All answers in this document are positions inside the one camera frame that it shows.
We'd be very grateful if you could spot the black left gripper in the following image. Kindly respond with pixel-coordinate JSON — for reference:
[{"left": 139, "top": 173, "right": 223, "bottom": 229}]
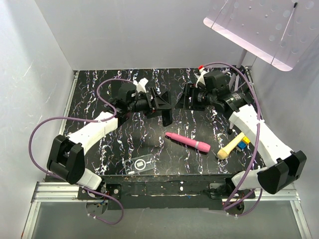
[{"left": 128, "top": 88, "right": 172, "bottom": 119}]

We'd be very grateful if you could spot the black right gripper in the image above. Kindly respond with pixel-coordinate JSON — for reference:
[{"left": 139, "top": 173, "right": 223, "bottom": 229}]
[{"left": 174, "top": 83, "right": 216, "bottom": 112}]

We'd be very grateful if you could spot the phone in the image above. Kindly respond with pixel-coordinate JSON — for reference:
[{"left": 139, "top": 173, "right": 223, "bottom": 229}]
[{"left": 161, "top": 109, "right": 172, "bottom": 127}]

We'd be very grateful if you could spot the clear phone case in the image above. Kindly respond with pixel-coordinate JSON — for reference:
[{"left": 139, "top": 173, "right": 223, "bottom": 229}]
[{"left": 124, "top": 154, "right": 155, "bottom": 175}]

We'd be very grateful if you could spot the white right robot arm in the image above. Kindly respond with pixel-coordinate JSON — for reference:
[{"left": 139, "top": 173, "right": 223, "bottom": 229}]
[{"left": 175, "top": 70, "right": 307, "bottom": 198}]

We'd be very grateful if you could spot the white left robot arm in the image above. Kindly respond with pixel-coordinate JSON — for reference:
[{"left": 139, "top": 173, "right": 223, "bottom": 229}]
[{"left": 47, "top": 83, "right": 172, "bottom": 199}]

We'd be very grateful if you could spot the pink toy microphone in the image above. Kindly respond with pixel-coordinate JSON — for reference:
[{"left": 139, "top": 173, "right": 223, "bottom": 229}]
[{"left": 165, "top": 132, "right": 210, "bottom": 153}]

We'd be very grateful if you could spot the cream wooden toy microphone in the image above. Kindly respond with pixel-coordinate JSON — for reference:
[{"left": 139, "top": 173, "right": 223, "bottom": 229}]
[{"left": 217, "top": 132, "right": 245, "bottom": 160}]

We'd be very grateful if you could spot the blue toy brick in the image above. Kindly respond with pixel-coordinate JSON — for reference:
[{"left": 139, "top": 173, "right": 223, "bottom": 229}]
[{"left": 236, "top": 141, "right": 247, "bottom": 151}]

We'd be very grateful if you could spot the yellow toy brick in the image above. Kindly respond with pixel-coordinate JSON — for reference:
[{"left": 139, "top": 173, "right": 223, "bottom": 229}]
[{"left": 243, "top": 136, "right": 250, "bottom": 144}]

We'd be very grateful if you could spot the lilac music stand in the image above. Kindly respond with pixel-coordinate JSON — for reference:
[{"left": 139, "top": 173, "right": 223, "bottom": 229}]
[{"left": 203, "top": 0, "right": 319, "bottom": 72}]

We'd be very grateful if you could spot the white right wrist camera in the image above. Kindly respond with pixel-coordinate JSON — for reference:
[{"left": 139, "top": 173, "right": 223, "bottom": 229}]
[{"left": 195, "top": 65, "right": 208, "bottom": 89}]

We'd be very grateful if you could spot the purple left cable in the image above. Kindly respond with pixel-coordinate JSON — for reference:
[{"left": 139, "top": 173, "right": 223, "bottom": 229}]
[{"left": 27, "top": 78, "right": 140, "bottom": 225}]

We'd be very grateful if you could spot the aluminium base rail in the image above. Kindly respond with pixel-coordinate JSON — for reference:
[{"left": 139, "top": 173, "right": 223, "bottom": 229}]
[{"left": 21, "top": 182, "right": 312, "bottom": 239}]

